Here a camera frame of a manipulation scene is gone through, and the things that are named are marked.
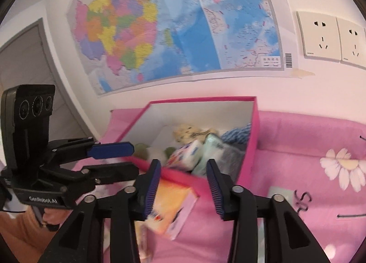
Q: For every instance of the colourful wall map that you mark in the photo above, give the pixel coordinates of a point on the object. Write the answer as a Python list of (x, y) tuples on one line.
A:
[(183, 23)]

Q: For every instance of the white printed tissue pack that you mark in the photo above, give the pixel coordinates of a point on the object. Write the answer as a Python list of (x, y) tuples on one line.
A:
[(185, 155)]

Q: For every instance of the grey wooden door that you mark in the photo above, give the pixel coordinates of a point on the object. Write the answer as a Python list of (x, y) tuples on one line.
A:
[(25, 60)]

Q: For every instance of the person's left hand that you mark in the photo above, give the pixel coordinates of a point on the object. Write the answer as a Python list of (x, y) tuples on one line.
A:
[(54, 215)]

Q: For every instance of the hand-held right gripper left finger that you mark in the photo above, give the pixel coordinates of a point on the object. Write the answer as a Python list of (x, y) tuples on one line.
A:
[(151, 191)]

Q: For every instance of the person's left forearm orange sleeve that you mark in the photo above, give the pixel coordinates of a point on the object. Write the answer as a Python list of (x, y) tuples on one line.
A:
[(20, 231)]

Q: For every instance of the grey cloth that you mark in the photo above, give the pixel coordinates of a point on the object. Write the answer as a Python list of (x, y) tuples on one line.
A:
[(233, 161)]

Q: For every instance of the blue white checked cloth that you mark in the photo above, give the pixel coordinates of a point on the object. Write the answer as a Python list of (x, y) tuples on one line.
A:
[(237, 134)]

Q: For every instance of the green plush toy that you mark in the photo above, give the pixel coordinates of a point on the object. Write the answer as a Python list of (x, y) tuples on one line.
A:
[(141, 150)]

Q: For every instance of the pink cardboard box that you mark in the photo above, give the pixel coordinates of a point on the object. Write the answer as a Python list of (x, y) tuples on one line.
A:
[(251, 148)]

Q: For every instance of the green white tissue pack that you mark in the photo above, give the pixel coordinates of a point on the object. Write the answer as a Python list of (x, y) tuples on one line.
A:
[(210, 151)]

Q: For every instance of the white wall socket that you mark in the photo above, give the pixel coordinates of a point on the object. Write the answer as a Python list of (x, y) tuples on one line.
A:
[(353, 41), (318, 37)]

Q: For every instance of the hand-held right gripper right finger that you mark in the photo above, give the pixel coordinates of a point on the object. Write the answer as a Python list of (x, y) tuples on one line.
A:
[(215, 191)]

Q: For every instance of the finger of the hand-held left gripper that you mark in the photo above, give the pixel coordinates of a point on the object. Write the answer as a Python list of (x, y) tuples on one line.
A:
[(111, 150), (114, 172)]

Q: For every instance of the orange tissue pack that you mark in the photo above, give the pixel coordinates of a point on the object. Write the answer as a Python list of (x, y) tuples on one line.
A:
[(171, 208)]

